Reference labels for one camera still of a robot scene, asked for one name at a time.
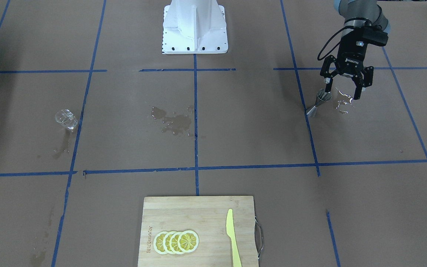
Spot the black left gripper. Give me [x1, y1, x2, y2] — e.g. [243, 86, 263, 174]
[320, 29, 374, 100]

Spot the steel measuring jigger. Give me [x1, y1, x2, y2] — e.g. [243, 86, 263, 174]
[306, 89, 332, 117]

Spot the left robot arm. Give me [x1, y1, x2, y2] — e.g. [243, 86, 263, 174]
[317, 0, 390, 100]

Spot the bamboo cutting board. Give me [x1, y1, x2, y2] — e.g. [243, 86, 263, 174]
[137, 196, 259, 267]

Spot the yellow plastic knife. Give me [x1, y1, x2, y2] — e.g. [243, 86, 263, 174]
[226, 208, 242, 267]

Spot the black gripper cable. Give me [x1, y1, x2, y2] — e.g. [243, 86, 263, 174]
[317, 24, 355, 62]

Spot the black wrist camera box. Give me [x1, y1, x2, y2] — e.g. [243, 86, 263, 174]
[361, 27, 388, 47]

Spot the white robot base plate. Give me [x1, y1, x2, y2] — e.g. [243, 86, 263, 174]
[162, 0, 229, 55]

